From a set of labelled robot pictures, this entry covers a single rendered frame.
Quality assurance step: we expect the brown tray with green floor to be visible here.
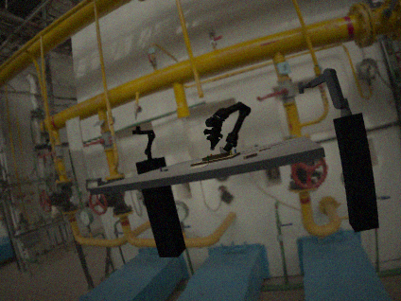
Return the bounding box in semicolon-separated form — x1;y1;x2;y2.
195;152;237;164

